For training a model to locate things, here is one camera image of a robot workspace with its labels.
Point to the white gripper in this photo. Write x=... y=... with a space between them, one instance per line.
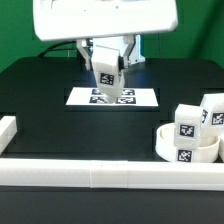
x=79 y=19

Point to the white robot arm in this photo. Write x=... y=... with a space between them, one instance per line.
x=115 y=42

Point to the white marker sheet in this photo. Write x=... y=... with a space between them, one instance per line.
x=86 y=96

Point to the white left fence wall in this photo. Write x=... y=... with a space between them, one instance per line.
x=8 y=129

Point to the white front fence wall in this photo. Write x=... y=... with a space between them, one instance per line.
x=111 y=174

